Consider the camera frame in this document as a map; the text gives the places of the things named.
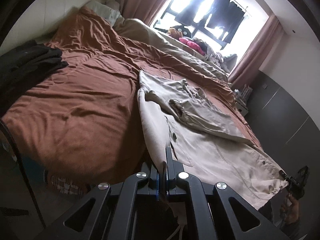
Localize pink garment on sill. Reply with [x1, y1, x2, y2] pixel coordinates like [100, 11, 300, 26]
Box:
[178, 37, 205, 56]

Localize olive beige duvet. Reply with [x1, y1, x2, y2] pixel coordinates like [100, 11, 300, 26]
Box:
[113, 17, 228, 82]

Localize black garment on bed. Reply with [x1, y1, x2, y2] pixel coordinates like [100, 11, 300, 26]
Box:
[1, 40, 68, 116]

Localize person's right hand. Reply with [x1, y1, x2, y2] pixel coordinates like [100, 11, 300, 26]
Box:
[280, 194, 299, 225]

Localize dark hanging clothes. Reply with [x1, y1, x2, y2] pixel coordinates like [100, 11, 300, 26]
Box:
[175, 0, 246, 43]

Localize rust brown bed cover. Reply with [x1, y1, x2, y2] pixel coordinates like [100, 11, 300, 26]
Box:
[3, 7, 255, 183]

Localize right pink curtain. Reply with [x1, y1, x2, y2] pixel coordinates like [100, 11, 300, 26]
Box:
[228, 14, 284, 89]

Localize white nightstand with drawers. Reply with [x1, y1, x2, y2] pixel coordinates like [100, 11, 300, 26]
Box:
[233, 89, 248, 116]

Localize dark grey wardrobe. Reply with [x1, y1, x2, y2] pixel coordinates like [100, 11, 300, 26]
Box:
[246, 70, 320, 156]

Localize beige jacket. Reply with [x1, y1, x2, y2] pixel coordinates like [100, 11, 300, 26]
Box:
[137, 72, 287, 209]

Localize cream padded headboard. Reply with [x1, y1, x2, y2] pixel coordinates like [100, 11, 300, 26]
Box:
[1, 0, 114, 54]

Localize pale green pillow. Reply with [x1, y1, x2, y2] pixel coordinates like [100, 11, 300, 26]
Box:
[84, 1, 124, 27]

